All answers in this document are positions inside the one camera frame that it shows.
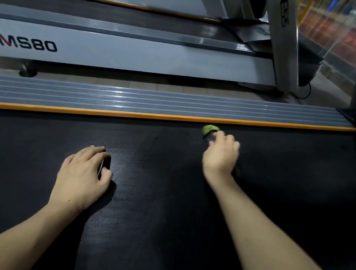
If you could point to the green and black brush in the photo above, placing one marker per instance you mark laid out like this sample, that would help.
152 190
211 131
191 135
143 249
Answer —
210 131

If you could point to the person's left thumb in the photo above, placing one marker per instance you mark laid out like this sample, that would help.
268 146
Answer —
106 178

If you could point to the person's left hand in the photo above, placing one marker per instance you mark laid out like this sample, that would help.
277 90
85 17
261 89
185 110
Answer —
76 182

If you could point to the person's right forearm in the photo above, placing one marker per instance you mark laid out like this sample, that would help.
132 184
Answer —
267 248

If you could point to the person's right hand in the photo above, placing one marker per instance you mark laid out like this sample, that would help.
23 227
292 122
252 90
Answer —
219 162

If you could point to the silver treadmill with red logo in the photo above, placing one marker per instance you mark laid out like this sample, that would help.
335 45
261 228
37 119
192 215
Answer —
136 50

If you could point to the yellow railing post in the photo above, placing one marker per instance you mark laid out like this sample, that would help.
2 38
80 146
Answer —
306 6

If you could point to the person's right fingers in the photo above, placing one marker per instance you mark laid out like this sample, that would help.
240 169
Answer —
228 143

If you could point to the person's left forearm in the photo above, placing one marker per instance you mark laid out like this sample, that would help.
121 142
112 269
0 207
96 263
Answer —
19 237

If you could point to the glass railing panel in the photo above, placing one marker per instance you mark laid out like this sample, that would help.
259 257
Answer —
339 33

